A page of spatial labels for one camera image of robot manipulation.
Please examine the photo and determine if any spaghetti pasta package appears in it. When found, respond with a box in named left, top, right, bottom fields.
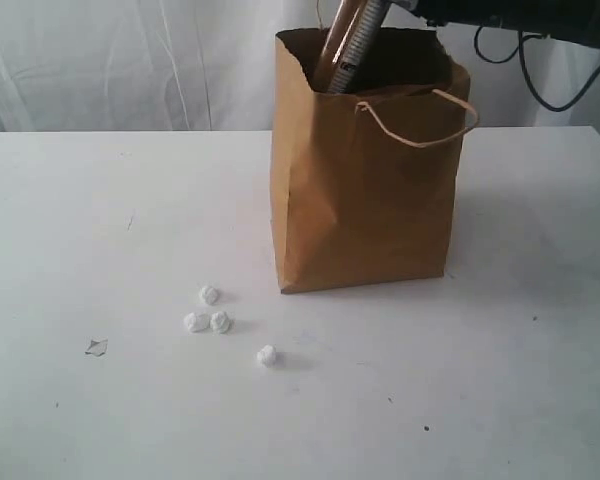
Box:
left=311, top=0, right=390, bottom=94

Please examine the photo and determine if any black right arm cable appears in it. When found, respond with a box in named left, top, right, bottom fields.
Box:
left=473, top=24, right=600, bottom=189

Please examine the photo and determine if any brown paper bag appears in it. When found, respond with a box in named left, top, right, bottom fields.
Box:
left=270, top=23, right=479, bottom=294

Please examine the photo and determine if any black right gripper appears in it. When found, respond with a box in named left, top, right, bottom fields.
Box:
left=394, top=0, right=531, bottom=29

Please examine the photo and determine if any white ball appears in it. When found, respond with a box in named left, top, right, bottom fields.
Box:
left=256, top=344, right=277, bottom=368
left=198, top=285, right=220, bottom=306
left=210, top=311, right=232, bottom=334
left=183, top=312, right=210, bottom=333

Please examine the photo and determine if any white backdrop curtain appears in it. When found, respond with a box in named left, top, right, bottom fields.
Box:
left=0, top=1, right=600, bottom=131

